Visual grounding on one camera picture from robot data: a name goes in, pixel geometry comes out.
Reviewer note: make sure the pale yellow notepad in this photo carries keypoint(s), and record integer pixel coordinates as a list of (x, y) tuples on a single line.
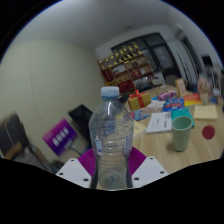
[(205, 112)]

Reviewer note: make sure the clear plastic water bottle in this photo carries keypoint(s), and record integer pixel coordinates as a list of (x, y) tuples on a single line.
[(111, 140)]

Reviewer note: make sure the colourful magazine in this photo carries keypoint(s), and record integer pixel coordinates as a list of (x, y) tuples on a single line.
[(143, 114)]

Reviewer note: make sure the flat round red coaster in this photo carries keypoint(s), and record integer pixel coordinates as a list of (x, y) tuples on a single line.
[(208, 132)]

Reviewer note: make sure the pink flowers in white pot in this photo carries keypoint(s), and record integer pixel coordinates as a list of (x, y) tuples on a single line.
[(204, 87)]

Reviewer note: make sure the blue book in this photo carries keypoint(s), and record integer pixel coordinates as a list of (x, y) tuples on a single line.
[(173, 104)]

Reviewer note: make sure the pale green cup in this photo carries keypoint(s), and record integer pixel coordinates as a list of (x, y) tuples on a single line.
[(181, 135)]

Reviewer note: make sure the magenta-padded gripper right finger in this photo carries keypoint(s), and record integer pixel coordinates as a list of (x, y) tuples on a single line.
[(150, 170)]

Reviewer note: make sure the small standing card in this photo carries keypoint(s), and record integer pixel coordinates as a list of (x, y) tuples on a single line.
[(180, 87)]

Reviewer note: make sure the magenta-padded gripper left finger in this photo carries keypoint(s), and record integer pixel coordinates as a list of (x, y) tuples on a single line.
[(75, 171)]

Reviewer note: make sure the beige book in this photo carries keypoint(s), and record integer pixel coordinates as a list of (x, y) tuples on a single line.
[(138, 128)]

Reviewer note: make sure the black padded case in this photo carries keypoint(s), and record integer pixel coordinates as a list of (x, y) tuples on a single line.
[(11, 136)]

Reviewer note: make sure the yellow gift box red ribbon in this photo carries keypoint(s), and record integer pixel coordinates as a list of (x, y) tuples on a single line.
[(140, 101)]

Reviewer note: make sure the wooden shelf unit with trophies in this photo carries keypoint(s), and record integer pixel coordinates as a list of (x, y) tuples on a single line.
[(126, 70)]

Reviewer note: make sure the white printed booklet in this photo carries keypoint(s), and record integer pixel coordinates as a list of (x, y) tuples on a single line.
[(159, 122)]

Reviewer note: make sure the orange book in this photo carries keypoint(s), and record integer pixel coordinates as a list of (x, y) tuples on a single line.
[(192, 99)]

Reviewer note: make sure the pink box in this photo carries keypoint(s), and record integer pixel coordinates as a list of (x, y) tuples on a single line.
[(166, 95)]

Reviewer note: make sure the black office chair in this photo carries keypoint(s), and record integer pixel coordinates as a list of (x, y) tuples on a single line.
[(80, 118)]

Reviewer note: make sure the dark glass door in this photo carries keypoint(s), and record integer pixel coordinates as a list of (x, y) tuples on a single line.
[(160, 53)]

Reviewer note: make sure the purple sign board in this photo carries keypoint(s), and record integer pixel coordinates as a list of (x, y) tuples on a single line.
[(60, 136)]

